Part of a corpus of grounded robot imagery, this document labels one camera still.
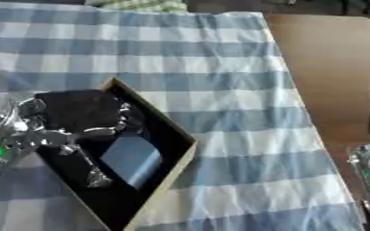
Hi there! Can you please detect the tan cardboard box black inside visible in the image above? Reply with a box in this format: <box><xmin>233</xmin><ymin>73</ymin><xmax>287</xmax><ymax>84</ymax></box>
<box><xmin>33</xmin><ymin>76</ymin><xmax>199</xmax><ymax>231</ymax></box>

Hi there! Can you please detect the blue rectangular block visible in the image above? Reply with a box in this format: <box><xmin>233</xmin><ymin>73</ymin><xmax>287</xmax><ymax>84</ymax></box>
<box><xmin>97</xmin><ymin>136</ymin><xmax>165</xmax><ymax>190</ymax></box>

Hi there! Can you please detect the green white checked cloth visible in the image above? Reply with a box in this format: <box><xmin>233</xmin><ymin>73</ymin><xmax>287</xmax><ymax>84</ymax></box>
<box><xmin>84</xmin><ymin>0</ymin><xmax>190</xmax><ymax>14</ymax></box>

